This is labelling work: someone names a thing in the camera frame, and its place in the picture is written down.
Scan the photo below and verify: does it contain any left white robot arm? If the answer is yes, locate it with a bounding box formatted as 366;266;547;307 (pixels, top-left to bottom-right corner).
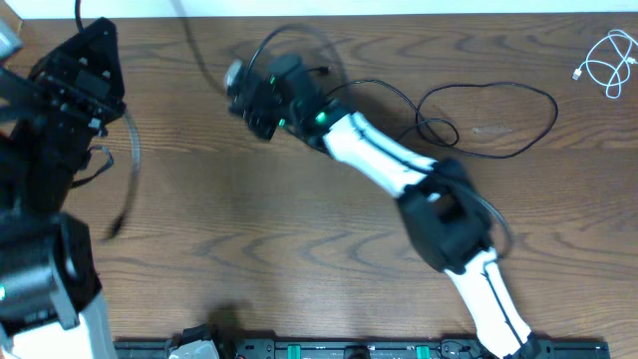
1;18;126;358

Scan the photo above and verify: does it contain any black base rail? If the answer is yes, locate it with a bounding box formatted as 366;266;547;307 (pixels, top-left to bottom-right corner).
114;324;611;359

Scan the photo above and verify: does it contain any white usb cable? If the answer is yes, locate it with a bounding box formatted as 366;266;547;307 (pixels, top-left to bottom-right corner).
571;28;638;100

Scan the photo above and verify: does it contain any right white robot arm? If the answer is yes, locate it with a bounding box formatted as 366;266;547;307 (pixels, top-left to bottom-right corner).
223;54;540;358

